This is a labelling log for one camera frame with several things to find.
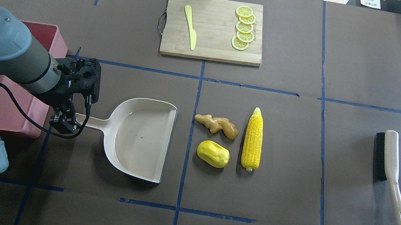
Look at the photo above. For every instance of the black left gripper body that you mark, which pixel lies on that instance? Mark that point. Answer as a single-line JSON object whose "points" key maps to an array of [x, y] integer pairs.
{"points": [[60, 98]]}

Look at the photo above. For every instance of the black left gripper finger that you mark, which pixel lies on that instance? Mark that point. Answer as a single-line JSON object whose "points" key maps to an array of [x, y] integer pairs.
{"points": [[75, 122], [62, 120]]}

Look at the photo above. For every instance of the beige plastic dustpan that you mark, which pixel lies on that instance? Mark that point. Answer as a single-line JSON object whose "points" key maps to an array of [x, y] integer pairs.
{"points": [[137, 136]]}

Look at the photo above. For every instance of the beige hand brush black bristles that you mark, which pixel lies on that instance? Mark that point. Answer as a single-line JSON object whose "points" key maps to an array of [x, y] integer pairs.
{"points": [[385, 166]]}

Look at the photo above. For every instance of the yellow toy bell pepper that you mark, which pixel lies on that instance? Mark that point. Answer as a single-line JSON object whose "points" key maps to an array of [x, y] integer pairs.
{"points": [[214, 154]]}

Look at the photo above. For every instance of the brown toy ginger root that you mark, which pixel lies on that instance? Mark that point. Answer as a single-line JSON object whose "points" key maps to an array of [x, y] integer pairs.
{"points": [[216, 124]]}

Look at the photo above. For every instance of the yellow toy corn cob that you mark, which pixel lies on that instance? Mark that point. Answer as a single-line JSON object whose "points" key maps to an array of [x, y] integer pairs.
{"points": [[252, 145]]}

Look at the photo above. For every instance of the pink plastic bin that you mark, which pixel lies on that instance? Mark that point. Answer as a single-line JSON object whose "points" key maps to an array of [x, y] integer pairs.
{"points": [[11, 121]]}

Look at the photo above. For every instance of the yellow plastic knife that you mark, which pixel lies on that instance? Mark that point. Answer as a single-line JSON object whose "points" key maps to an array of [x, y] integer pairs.
{"points": [[192, 33]]}

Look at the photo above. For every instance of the wooden cutting board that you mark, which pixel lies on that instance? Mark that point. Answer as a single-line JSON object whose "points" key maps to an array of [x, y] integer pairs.
{"points": [[214, 21]]}

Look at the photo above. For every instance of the lemon slice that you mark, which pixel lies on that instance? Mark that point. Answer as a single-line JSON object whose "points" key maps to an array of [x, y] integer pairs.
{"points": [[244, 28], [238, 44], [245, 37], [244, 11], [249, 20]]}

